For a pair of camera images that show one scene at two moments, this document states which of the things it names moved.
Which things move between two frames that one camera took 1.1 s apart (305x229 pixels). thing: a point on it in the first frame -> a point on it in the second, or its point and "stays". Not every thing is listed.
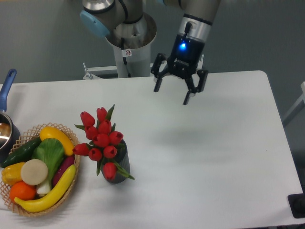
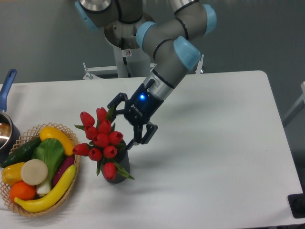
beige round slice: [34, 171] stays
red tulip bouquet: [105, 143] stays
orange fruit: [23, 191] stays
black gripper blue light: [186, 55] -> [137, 111]
